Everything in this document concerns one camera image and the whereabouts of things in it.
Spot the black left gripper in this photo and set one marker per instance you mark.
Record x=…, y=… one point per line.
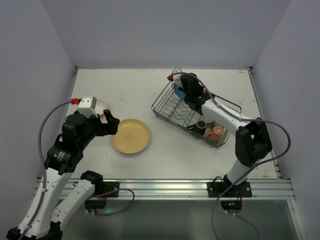
x=110, y=122

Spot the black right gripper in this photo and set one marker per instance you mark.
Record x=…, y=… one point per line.
x=186, y=83

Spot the blue plate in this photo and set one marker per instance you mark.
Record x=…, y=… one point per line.
x=179, y=92

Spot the orange bowl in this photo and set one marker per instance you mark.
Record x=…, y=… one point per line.
x=100, y=107

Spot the yellow plate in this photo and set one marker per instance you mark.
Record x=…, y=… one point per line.
x=132, y=136

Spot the purple plate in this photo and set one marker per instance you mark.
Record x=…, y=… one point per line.
x=127, y=154

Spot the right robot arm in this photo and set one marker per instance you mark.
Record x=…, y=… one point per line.
x=252, y=140

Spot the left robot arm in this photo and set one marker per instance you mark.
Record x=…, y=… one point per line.
x=61, y=161

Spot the beige speckled cup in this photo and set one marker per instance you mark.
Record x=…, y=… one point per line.
x=208, y=120

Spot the pink mug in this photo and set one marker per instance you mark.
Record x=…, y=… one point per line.
x=215, y=134

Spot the black wire dish rack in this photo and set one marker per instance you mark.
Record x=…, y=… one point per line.
x=170, y=109

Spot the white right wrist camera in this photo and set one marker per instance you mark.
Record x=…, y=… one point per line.
x=175, y=76

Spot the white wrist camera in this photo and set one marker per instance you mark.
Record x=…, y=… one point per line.
x=87, y=106
x=175, y=76

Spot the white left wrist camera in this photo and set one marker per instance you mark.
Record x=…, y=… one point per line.
x=87, y=106

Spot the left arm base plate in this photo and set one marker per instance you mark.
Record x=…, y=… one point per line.
x=108, y=186

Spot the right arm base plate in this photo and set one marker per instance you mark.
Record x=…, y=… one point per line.
x=216, y=187

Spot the aluminium mounting rail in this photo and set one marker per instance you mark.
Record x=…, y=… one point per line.
x=196, y=189

